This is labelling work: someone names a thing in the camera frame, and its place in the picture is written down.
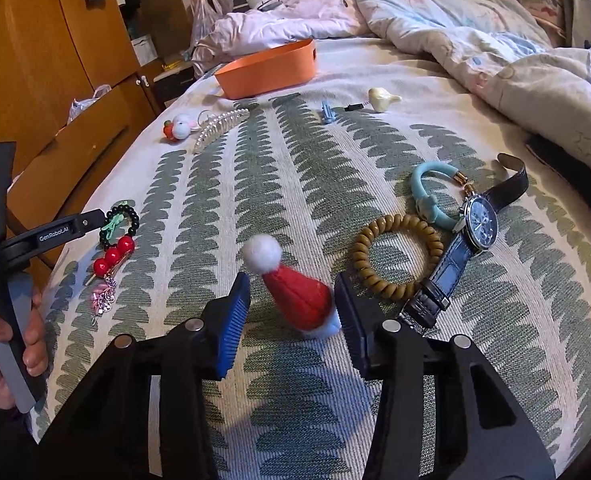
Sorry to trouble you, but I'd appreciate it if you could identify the crumpled plastic bag in drawer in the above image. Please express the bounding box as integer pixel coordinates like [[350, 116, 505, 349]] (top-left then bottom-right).
[[68, 85, 112, 123]]

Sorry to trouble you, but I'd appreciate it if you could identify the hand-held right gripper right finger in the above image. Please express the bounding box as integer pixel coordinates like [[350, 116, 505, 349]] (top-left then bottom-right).
[[334, 272, 556, 480]]

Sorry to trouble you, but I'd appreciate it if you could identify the pink white pillow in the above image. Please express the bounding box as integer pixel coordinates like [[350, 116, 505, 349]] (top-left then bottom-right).
[[192, 0, 376, 78]]

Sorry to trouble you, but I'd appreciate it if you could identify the cream shell-shaped ornament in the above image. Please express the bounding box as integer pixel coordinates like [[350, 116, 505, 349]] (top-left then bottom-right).
[[368, 87, 403, 112]]

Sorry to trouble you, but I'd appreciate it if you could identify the brown spiral hair tie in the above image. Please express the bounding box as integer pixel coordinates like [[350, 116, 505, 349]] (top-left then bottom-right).
[[351, 213, 445, 301]]

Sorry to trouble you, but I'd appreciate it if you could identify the pink jewelled hair clip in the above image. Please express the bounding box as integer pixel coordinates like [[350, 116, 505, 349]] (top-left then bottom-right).
[[90, 277, 118, 326]]

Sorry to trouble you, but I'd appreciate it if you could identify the white plush hair tie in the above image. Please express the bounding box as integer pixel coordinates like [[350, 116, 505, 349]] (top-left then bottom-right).
[[162, 114, 198, 143]]

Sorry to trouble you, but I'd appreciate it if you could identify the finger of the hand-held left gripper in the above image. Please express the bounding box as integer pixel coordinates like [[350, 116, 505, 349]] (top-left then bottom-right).
[[9, 208, 107, 261]]

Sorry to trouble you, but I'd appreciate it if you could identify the teal bracelet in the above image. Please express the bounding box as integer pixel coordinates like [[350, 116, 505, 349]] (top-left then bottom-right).
[[409, 161, 476, 228]]

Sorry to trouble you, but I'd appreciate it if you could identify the orange plastic basket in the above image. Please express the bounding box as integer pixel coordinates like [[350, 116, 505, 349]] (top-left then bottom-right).
[[212, 37, 319, 101]]

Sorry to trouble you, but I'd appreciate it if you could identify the pastel printed quilt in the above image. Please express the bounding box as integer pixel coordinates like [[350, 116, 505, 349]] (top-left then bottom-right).
[[340, 0, 591, 161]]

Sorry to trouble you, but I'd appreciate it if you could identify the wooden wardrobe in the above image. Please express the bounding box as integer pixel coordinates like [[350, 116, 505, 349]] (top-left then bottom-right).
[[0, 0, 196, 281]]

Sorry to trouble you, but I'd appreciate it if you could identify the red santa hat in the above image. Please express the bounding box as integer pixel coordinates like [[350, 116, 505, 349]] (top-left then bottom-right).
[[242, 234, 342, 342]]

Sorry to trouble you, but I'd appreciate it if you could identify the black bead bracelet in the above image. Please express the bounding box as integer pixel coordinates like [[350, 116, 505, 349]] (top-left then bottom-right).
[[100, 200, 140, 252]]

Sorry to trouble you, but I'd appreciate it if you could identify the leaf patterned bed sheet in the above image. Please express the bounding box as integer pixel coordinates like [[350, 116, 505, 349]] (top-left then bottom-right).
[[30, 37, 591, 480]]

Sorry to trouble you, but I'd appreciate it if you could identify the pearl hair claw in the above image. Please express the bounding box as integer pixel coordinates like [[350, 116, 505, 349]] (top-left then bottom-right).
[[192, 108, 251, 155]]

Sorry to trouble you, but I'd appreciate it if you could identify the blue leather strap wristwatch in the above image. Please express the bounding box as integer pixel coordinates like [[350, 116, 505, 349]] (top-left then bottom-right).
[[400, 153, 529, 330]]

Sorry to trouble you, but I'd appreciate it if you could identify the clear plastic bag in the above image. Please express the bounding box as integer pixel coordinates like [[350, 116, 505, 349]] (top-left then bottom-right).
[[168, 0, 226, 61]]

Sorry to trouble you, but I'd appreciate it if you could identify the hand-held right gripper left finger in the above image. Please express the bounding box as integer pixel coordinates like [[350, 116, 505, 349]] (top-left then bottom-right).
[[40, 272, 252, 480]]

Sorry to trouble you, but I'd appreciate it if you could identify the small white paper box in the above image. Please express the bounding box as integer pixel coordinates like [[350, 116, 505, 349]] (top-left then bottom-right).
[[130, 35, 157, 66]]

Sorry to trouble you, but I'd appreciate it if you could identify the green hair clip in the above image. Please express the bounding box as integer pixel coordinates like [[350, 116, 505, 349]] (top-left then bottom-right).
[[101, 215, 126, 241]]

